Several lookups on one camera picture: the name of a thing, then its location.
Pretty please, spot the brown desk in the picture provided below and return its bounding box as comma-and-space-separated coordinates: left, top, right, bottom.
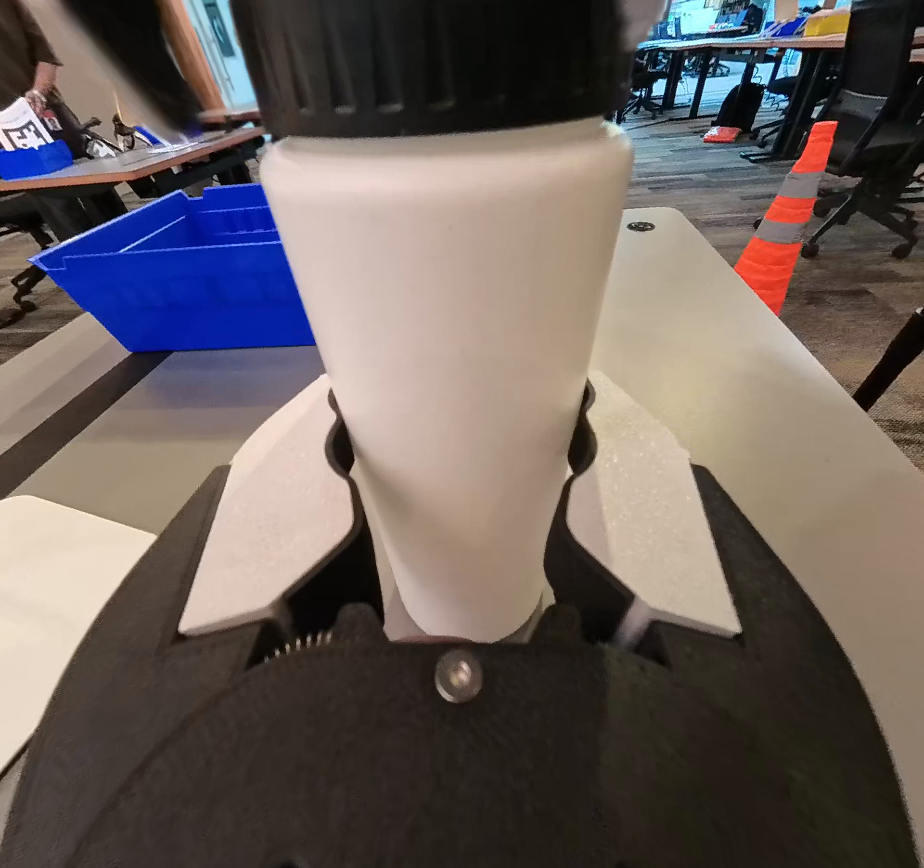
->
635, 34, 924, 161
0, 128, 264, 233

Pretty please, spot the orange traffic cone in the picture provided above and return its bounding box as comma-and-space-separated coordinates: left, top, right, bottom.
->
735, 120, 838, 316

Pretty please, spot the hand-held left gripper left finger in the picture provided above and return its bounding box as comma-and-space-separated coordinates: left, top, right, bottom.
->
177, 376, 385, 644

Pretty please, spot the black bottle lid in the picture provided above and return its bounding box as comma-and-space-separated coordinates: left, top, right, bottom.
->
230, 0, 629, 140

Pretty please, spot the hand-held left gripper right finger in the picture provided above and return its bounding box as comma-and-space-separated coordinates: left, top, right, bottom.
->
541, 370, 743, 651

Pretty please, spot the printed marker tag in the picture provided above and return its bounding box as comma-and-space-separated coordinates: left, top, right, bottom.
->
0, 95, 59, 150

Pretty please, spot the black tape strip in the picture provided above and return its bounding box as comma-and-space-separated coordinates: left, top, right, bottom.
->
0, 351, 170, 479

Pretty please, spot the black tripod leg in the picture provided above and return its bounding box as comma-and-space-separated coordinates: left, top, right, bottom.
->
852, 308, 924, 413

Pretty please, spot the black backpack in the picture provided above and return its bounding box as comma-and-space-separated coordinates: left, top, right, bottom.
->
711, 82, 766, 129

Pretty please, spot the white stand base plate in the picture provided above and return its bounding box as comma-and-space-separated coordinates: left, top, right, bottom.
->
0, 496, 158, 775

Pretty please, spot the white plastic bottle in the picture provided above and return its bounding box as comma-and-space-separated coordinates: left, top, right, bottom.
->
258, 120, 635, 644

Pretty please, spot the blue plastic bin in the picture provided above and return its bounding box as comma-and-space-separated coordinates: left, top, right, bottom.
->
29, 184, 316, 352
0, 140, 75, 181

